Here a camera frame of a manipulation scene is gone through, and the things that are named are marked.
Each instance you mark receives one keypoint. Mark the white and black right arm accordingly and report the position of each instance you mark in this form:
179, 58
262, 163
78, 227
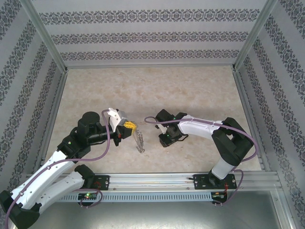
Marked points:
202, 128

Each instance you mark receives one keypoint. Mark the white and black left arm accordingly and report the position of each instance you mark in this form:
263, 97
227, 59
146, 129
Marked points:
40, 181

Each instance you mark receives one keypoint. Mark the small circuit board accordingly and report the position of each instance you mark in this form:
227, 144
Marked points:
88, 196
218, 195

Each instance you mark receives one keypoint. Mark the grey metal sheet panel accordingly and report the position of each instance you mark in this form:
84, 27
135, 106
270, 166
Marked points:
152, 217

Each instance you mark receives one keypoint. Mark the aluminium frame beam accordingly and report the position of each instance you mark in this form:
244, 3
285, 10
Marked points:
249, 114
53, 112
150, 65

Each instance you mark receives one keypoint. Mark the aluminium mounting rail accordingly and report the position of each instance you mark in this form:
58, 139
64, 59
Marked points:
152, 181

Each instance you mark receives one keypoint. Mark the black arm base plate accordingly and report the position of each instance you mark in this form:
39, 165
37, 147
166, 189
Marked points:
201, 182
102, 182

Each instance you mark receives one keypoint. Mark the aluminium frame post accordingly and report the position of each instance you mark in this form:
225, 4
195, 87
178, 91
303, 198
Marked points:
251, 38
283, 210
47, 38

